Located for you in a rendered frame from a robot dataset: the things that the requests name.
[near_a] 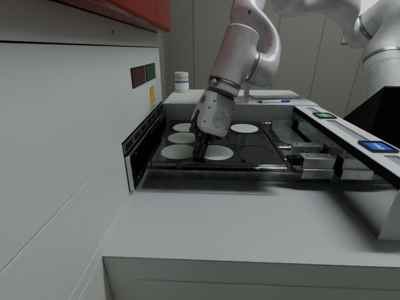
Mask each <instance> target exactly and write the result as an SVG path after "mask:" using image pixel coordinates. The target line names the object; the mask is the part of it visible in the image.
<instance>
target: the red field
mask: <svg viewBox="0 0 400 300"><path fill-rule="evenodd" d="M132 73H133V83H134V87H135V86H137V85H139V84H141V83H143V82H145V81H146V79H145V67H141V68H137V69H134V70H132Z"/></svg>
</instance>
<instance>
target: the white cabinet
mask: <svg viewBox="0 0 400 300"><path fill-rule="evenodd" d="M103 259H104V264H105V268H106V271H107V275H108V280H109V283H110V287H111V291H112V296H113V299H114V300H400V268H372V267H341V266H325V265H294V264H263V263H247V262H216V261H185V260H154V259H137V258H107V257H103Z"/></svg>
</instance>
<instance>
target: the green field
mask: <svg viewBox="0 0 400 300"><path fill-rule="evenodd" d="M146 72H147V78H148V80H149V79H151V78H153V77H155V76H156V75H155V64H153V65H149V66H146Z"/></svg>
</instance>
